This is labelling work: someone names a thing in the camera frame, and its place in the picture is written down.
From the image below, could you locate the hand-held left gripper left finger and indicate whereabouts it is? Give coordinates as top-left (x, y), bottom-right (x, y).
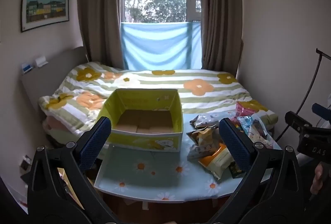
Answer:
top-left (27, 116), bottom-right (122, 224)

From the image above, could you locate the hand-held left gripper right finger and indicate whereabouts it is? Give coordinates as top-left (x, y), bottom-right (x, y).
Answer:
top-left (207, 118), bottom-right (304, 224)

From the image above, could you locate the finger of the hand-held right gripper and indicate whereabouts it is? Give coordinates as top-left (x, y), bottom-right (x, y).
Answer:
top-left (312, 103), bottom-right (331, 123)
top-left (284, 111), bottom-right (314, 135)

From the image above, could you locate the orange cream snack packet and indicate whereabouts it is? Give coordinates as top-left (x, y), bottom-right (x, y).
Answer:
top-left (199, 148), bottom-right (234, 180)

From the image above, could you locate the blue white snack packet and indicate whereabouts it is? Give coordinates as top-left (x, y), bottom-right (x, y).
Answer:
top-left (237, 116), bottom-right (259, 137)

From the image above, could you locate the dark green snack packet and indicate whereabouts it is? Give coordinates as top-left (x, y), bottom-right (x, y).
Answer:
top-left (228, 162), bottom-right (247, 178)

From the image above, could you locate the silver clear snack packet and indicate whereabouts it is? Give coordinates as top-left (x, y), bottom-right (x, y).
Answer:
top-left (248, 132), bottom-right (275, 150)

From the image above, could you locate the yellow chip packet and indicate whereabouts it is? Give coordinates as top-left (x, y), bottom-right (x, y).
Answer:
top-left (186, 127), bottom-right (220, 147)

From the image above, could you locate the white printed snack packet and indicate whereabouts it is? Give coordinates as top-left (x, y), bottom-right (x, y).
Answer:
top-left (187, 144), bottom-right (227, 162)

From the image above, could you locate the grey printed snack packet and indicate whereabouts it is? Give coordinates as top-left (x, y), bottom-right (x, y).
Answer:
top-left (190, 113), bottom-right (221, 128)

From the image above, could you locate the pink striped snack packet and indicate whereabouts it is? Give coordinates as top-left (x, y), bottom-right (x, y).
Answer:
top-left (236, 101), bottom-right (259, 118)

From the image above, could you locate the yellow green cardboard box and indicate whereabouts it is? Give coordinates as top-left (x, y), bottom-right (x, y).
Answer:
top-left (96, 88), bottom-right (184, 153)

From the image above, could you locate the person's right hand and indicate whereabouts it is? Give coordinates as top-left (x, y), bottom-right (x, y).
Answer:
top-left (310, 163), bottom-right (327, 196)

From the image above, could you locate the black curved rod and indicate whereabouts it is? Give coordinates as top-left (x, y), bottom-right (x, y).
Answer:
top-left (275, 48), bottom-right (331, 142)

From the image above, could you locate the pink bed sheet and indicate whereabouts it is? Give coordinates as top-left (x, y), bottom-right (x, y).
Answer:
top-left (43, 116), bottom-right (78, 137)

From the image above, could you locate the floral striped blanket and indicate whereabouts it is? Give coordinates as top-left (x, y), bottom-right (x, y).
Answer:
top-left (38, 61), bottom-right (279, 137)

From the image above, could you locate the daisy print tablecloth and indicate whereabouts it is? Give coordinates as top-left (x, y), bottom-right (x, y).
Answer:
top-left (94, 110), bottom-right (282, 201)

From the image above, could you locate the grey headboard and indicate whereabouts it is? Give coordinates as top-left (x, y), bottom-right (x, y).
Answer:
top-left (20, 46), bottom-right (88, 147)

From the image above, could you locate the white holder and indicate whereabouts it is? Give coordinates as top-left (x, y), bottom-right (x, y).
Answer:
top-left (34, 57), bottom-right (49, 68)

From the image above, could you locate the small blue white box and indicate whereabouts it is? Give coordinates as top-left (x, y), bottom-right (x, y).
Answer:
top-left (21, 63), bottom-right (35, 74)

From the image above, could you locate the light blue cloth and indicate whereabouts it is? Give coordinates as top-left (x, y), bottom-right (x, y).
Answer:
top-left (121, 21), bottom-right (203, 71)

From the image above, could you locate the brown curtain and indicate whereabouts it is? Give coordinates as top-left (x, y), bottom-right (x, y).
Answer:
top-left (77, 0), bottom-right (126, 71)
top-left (197, 0), bottom-right (244, 78)

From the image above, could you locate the framed picture of houses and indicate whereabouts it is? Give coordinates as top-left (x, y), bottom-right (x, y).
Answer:
top-left (21, 0), bottom-right (70, 32)

